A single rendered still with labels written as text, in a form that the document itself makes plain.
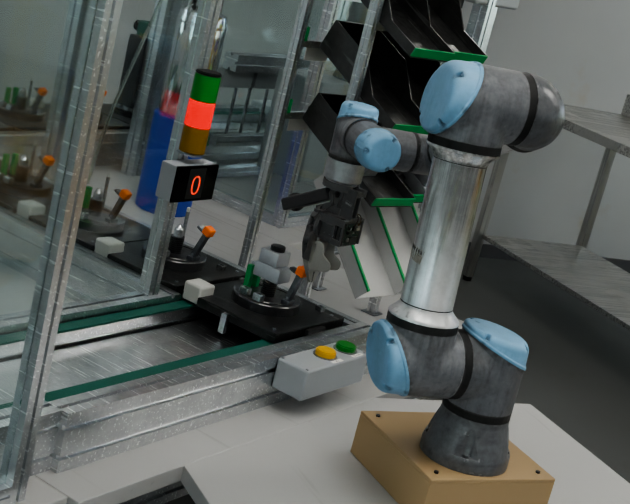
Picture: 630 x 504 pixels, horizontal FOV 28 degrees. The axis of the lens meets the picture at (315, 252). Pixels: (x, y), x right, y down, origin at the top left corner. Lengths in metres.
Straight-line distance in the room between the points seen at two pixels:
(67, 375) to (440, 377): 0.63
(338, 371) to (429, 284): 0.46
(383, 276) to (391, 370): 0.81
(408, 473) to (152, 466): 0.42
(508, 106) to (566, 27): 5.49
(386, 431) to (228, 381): 0.29
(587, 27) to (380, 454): 5.53
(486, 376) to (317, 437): 0.39
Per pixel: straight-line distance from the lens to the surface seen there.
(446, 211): 1.94
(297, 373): 2.29
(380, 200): 2.62
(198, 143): 2.36
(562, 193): 7.71
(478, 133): 1.91
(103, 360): 2.24
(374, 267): 2.75
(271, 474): 2.10
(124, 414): 2.02
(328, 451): 2.23
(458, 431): 2.08
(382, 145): 2.25
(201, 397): 2.16
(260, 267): 2.52
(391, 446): 2.13
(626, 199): 8.03
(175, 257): 2.64
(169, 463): 2.05
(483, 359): 2.03
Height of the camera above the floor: 1.76
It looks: 15 degrees down
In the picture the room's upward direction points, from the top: 14 degrees clockwise
